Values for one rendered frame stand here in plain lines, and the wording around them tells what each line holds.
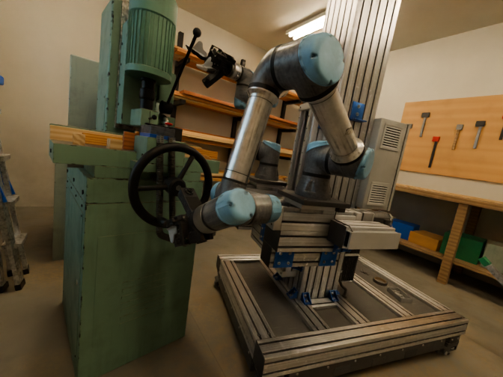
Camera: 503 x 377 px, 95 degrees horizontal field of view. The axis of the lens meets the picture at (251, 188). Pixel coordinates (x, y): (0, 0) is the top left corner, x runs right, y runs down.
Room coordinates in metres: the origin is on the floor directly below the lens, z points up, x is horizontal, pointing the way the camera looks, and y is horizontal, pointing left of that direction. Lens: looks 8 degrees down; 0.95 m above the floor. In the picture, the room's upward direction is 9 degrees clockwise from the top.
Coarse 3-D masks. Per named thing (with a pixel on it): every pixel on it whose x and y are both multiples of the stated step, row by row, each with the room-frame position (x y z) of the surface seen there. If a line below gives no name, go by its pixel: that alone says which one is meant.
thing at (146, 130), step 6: (144, 126) 0.83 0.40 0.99; (150, 126) 0.79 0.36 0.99; (156, 126) 0.80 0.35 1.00; (168, 126) 0.90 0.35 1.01; (144, 132) 0.83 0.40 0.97; (150, 132) 0.78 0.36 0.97; (156, 132) 0.80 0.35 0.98; (162, 132) 0.81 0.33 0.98; (168, 132) 0.83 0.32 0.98; (174, 132) 0.84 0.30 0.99; (180, 132) 0.89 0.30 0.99; (180, 138) 0.89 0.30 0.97
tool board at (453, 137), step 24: (480, 96) 2.69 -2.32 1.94; (408, 120) 3.22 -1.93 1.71; (432, 120) 3.00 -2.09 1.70; (456, 120) 2.81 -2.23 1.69; (480, 120) 2.64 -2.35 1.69; (408, 144) 3.16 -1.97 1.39; (432, 144) 2.95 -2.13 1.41; (456, 144) 2.76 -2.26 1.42; (480, 144) 2.60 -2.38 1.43; (408, 168) 3.10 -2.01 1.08; (432, 168) 2.90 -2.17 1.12; (456, 168) 2.71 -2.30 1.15; (480, 168) 2.55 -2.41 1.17
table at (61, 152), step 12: (60, 144) 0.69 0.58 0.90; (72, 144) 0.71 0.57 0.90; (60, 156) 0.69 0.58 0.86; (72, 156) 0.71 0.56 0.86; (84, 156) 0.73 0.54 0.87; (96, 156) 0.75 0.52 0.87; (108, 156) 0.77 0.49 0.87; (120, 156) 0.80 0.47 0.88; (132, 156) 0.83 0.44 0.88; (144, 168) 0.77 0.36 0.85; (180, 168) 0.86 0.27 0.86; (192, 168) 1.00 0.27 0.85; (216, 168) 1.08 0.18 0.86
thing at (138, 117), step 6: (138, 108) 0.97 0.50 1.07; (144, 108) 0.96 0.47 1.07; (132, 114) 1.02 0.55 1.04; (138, 114) 0.96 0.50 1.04; (144, 114) 0.96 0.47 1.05; (150, 114) 0.97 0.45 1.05; (156, 114) 0.99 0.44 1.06; (132, 120) 1.01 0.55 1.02; (138, 120) 0.96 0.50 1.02; (144, 120) 0.96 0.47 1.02; (150, 120) 0.97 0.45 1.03; (156, 120) 0.99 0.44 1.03
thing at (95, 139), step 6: (84, 132) 0.85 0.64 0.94; (90, 138) 0.86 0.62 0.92; (96, 138) 0.88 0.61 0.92; (102, 138) 0.89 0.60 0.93; (114, 138) 0.92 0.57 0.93; (120, 138) 0.93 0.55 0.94; (96, 144) 0.88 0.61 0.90; (102, 144) 0.89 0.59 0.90; (198, 150) 1.18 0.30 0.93; (204, 150) 1.21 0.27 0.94; (210, 150) 1.25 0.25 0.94; (210, 156) 1.24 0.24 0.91; (216, 156) 1.26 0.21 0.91
